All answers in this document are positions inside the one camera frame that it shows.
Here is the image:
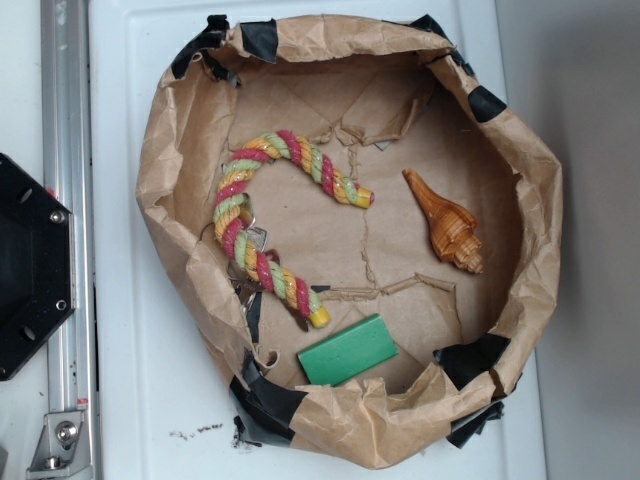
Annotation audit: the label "brown spiral sea shell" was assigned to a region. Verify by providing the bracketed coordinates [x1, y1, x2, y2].
[402, 168, 483, 274]

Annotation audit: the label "brown paper-lined bin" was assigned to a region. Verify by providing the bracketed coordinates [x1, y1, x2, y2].
[136, 15, 562, 469]

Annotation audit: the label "silver metal keys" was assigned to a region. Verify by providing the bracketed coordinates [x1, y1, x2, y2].
[201, 193, 280, 315]

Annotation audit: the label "green rectangular block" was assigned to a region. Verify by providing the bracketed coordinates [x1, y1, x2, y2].
[297, 314, 398, 386]

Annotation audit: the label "white plastic tray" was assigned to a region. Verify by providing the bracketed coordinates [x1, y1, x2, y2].
[89, 1, 546, 479]

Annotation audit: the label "multicolour twisted rope toy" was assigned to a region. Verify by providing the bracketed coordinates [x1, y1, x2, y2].
[213, 130, 374, 328]

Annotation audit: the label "aluminium extrusion rail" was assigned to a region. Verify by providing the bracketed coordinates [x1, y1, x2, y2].
[40, 1, 102, 479]

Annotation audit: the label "black hexagonal robot base plate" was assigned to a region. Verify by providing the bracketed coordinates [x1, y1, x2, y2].
[0, 155, 74, 381]

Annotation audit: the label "metal corner bracket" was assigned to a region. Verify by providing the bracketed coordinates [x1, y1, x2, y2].
[26, 411, 94, 479]

